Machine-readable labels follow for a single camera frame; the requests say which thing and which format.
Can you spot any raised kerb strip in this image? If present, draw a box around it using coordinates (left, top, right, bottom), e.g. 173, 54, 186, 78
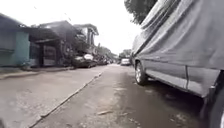
0, 65, 76, 81

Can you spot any grey concrete road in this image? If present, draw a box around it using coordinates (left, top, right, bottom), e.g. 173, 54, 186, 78
0, 63, 214, 128

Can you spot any teal building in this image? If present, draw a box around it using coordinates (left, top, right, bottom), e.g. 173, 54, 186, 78
0, 12, 32, 68

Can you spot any dark parked car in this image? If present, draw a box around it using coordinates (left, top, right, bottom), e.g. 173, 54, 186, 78
71, 53, 98, 69

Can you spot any row of distant buildings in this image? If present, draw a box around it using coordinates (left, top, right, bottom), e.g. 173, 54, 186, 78
94, 43, 120, 66

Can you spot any tree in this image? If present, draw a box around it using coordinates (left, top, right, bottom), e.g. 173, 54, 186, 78
123, 0, 158, 26

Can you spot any white car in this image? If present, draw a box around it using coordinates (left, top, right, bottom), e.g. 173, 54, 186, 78
120, 58, 132, 67

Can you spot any grey vehicle with tarpaulin cover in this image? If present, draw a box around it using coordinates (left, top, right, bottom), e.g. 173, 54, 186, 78
130, 0, 224, 128

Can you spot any dark building with awning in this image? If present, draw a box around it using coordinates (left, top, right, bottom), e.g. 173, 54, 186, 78
23, 19, 100, 68

